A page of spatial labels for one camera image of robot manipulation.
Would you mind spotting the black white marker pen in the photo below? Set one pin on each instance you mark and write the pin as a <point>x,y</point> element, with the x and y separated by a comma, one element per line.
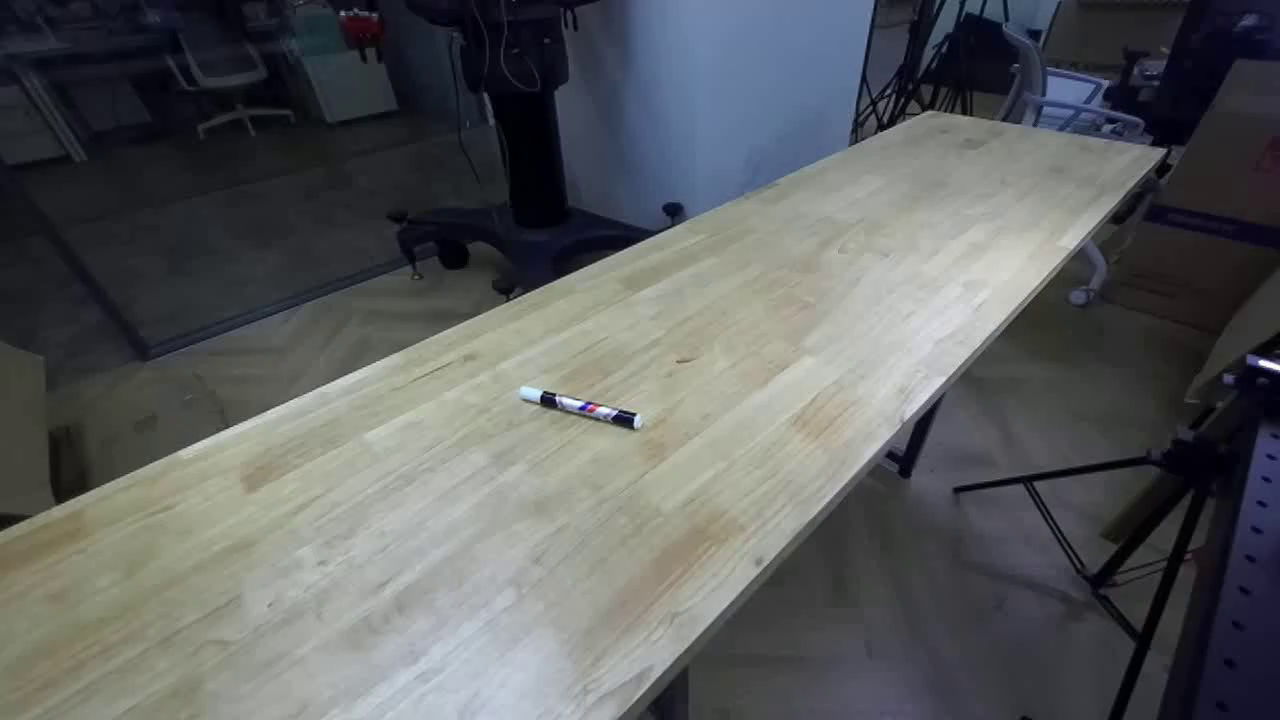
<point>582,405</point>

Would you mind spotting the black table leg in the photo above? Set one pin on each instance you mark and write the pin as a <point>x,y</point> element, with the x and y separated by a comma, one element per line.
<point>917,441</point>

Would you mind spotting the white office cabinet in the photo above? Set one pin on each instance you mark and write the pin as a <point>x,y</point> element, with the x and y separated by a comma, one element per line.
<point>342,81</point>

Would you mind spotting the small red object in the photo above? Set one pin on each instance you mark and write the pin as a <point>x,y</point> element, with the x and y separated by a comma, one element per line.
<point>361,25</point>

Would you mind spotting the black tripod with bag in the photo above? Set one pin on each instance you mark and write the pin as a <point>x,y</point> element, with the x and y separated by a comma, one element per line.
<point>972,60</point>

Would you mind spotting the white stand leg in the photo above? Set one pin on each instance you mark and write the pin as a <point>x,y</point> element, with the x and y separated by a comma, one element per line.
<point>1092,275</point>

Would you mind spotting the white office chair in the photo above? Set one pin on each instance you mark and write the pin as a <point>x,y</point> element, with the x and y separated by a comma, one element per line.
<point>221,64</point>

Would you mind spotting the low cardboard box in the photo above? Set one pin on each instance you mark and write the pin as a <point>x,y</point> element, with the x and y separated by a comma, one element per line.
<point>1186,287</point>

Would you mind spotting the beige slanted board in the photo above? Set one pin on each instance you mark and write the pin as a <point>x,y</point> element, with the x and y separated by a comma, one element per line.
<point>1244,334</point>

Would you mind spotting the beige box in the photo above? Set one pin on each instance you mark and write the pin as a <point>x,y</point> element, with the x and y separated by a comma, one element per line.
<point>23,426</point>

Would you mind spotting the large cardboard box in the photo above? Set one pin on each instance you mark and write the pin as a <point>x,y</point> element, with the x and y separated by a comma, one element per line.
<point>1232,147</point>

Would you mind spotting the dark bulky equipment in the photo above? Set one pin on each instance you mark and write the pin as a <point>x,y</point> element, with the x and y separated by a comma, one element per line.
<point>1207,64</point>

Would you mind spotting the white office desk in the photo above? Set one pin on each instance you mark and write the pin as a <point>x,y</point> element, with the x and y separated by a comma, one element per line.
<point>54,106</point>

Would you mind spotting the grey perforated panel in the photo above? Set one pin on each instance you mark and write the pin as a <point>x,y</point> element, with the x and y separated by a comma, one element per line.
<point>1254,601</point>

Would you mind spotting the black mobile robot pedestal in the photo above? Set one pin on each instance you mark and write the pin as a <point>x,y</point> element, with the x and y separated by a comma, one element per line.
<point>532,160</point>

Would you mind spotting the black camera tripod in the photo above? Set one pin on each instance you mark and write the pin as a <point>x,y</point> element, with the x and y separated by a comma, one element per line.
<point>1054,479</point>

